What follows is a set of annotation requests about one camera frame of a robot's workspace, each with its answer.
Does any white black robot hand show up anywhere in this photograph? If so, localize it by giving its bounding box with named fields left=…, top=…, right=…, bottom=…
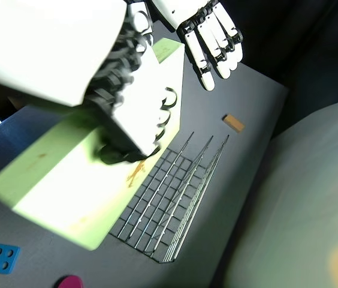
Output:
left=150, top=0, right=245, bottom=92
left=0, top=0, right=178, bottom=166

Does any small tan wooden block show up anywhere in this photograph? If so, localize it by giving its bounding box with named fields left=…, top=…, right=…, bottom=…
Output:
left=222, top=113, right=246, bottom=133

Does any pale green slab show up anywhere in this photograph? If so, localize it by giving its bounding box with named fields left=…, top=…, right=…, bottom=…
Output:
left=0, top=110, right=182, bottom=251

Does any grey table cloth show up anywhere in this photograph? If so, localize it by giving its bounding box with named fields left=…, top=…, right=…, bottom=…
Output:
left=0, top=17, right=289, bottom=288

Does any blue block with four holes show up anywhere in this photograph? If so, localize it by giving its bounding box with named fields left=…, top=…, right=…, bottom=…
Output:
left=0, top=243, right=21, bottom=274

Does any magenta round block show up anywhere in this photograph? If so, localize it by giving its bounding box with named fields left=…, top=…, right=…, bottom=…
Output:
left=54, top=275, right=83, bottom=288

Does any metal wire rack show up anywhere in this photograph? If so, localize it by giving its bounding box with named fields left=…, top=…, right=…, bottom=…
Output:
left=108, top=131, right=230, bottom=265

